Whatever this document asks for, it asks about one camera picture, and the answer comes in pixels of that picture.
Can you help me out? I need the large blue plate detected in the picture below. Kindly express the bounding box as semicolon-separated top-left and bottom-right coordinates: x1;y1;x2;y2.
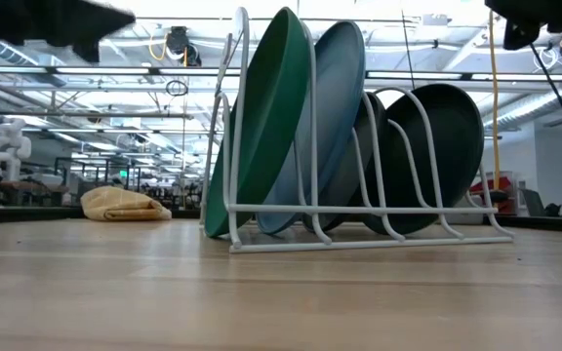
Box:
256;19;366;235

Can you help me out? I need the small dark teal plate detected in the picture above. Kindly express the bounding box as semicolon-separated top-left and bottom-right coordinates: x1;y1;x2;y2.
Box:
302;92;389;233

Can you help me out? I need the yellow hanging cord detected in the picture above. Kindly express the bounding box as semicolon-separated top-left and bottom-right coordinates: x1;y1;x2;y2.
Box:
488;9;502;191

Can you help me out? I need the red box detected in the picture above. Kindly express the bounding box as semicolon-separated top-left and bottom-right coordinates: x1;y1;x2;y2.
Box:
469;175;514;215

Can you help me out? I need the white wire dish rack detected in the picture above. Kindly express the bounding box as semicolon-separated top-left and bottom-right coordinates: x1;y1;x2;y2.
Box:
200;7;515;254

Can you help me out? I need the black aluminium rig frame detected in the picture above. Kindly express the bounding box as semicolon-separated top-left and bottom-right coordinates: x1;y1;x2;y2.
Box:
0;204;562;235

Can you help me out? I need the folded yellow cloth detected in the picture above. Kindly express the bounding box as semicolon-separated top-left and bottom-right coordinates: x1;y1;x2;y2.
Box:
79;185;173;222

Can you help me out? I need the grey chair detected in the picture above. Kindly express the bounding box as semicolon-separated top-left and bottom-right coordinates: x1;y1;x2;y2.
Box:
519;187;562;218

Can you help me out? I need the large green plate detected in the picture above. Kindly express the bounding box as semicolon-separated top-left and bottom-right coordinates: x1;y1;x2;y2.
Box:
204;6;311;239

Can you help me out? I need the small black plate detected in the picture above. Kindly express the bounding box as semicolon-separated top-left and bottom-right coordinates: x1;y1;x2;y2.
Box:
358;82;486;236

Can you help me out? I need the long ceiling light strip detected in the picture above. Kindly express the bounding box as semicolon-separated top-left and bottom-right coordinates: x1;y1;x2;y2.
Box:
0;64;241;78
366;70;562;83

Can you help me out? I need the silver ventilation duct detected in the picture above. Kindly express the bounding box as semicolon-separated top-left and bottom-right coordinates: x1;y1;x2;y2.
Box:
0;41;67;89
480;82;562;131

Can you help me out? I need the black hanging cable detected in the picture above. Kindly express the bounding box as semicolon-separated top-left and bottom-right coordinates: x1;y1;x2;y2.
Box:
528;42;562;170

